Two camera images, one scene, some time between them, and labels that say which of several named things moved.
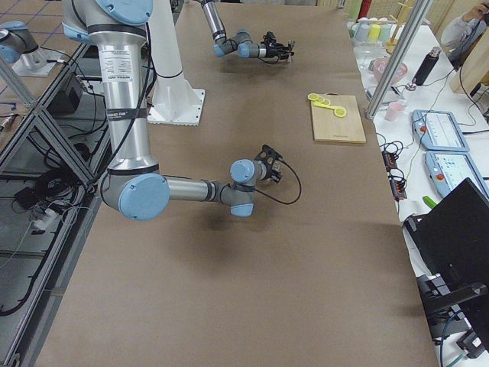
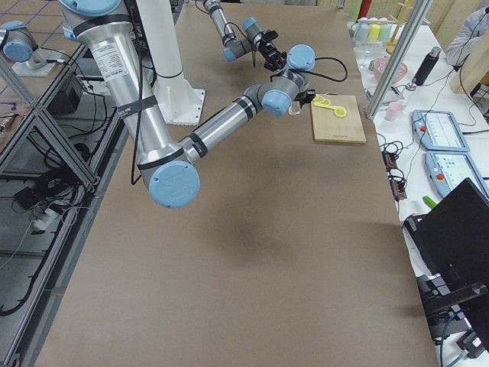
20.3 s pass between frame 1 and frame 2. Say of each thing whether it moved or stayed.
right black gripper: moved
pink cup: stayed
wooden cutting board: stayed
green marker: stayed
